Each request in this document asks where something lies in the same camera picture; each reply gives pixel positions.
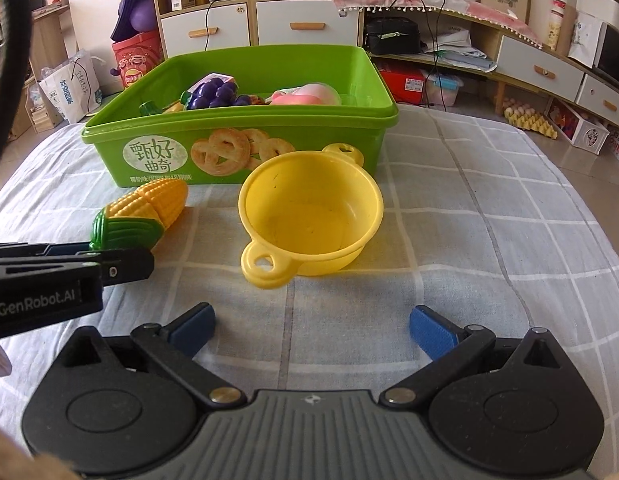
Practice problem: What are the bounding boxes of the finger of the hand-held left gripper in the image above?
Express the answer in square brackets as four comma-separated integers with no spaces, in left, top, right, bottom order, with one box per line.
[0,247,155,287]
[0,242,93,260]

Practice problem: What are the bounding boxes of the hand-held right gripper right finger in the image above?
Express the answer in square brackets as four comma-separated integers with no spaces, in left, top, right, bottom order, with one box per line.
[379,305,576,409]

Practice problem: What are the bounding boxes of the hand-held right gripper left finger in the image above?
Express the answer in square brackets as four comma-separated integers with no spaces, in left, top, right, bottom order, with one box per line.
[46,302,248,409]

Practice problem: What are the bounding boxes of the toy corn cob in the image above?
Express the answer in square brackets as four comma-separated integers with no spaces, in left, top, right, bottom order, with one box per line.
[90,178,189,251]

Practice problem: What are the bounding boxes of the green plastic cookie box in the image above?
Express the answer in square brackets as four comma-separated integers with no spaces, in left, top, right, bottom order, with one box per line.
[81,44,400,187]

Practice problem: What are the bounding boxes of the orange toy pumpkin green stem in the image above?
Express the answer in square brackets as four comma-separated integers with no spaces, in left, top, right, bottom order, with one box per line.
[140,101,185,115]

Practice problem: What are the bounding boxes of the white paper bag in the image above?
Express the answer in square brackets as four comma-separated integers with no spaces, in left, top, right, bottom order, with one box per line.
[38,50,103,124]

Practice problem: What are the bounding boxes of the yellow toy pot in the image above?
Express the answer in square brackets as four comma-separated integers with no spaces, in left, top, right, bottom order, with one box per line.
[238,142,384,290]

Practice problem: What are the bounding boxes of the purple toy grapes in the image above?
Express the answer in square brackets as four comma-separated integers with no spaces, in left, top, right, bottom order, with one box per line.
[182,74,240,110]

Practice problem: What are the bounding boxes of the red printed bucket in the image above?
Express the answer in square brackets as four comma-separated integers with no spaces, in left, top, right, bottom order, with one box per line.
[112,30,163,91]

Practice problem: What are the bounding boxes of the wooden desk with shelves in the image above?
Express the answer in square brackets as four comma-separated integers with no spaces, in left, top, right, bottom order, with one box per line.
[0,0,70,136]

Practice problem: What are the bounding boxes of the yellow egg tray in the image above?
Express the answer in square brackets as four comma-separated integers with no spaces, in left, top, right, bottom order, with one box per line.
[504,98,560,139]

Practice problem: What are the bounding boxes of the clear storage bin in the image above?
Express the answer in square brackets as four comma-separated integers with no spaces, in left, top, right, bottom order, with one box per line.
[424,72,463,108]

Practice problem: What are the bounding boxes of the purple bag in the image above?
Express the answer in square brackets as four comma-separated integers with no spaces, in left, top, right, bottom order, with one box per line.
[111,0,155,43]

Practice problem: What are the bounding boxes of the white red printed box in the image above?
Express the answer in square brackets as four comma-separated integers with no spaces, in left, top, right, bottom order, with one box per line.
[547,99,610,156]

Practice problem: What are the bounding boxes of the red cardboard box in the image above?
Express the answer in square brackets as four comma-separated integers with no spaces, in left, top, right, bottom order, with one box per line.
[377,60,426,103]

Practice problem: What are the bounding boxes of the clear pink capsule ball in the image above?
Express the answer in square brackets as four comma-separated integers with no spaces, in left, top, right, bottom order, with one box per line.
[297,82,343,107]

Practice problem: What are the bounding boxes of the low wooden tv cabinet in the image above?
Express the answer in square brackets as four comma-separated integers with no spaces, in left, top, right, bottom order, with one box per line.
[362,5,619,128]

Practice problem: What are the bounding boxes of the wooden shelf cabinet white drawers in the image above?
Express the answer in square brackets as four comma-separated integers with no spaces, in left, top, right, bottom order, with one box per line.
[150,0,363,58]

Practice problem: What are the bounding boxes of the black white microwave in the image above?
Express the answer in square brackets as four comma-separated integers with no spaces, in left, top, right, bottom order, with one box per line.
[592,22,619,92]

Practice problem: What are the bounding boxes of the black cable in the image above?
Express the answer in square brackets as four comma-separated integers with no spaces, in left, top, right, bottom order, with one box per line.
[0,0,35,181]

